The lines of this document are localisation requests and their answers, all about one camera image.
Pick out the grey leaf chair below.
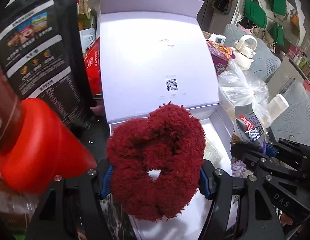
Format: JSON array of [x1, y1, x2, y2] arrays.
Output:
[[223, 23, 281, 82], [270, 81, 310, 146]]

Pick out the lavender open gift box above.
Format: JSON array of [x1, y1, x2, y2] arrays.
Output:
[[99, 0, 236, 239]]

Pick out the red plastic canister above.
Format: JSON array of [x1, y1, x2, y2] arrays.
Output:
[[0, 98, 97, 194]]

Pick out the cream white water bottle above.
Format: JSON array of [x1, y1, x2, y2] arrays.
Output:
[[231, 34, 258, 70]]

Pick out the far grey leaf chair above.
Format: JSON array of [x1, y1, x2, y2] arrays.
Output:
[[223, 23, 281, 82]]

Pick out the brown label spice jar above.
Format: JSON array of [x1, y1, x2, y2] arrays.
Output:
[[0, 67, 24, 154]]

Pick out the dark red fluffy scrunchie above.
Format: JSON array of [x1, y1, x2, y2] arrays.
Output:
[[107, 103, 206, 222]]

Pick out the purple instant noodle bowl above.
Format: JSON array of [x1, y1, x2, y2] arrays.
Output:
[[206, 40, 234, 76]]

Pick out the near grey leaf chair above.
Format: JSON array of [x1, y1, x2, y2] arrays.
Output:
[[270, 81, 310, 146]]

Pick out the green tote bag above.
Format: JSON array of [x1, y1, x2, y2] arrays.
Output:
[[268, 22, 284, 46], [244, 0, 267, 28]]

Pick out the white paper cup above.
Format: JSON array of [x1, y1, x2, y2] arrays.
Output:
[[267, 94, 289, 121]]

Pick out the clear plastic bag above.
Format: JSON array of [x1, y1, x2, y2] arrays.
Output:
[[217, 60, 272, 128]]

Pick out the black snack bag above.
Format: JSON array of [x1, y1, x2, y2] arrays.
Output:
[[0, 0, 96, 136]]

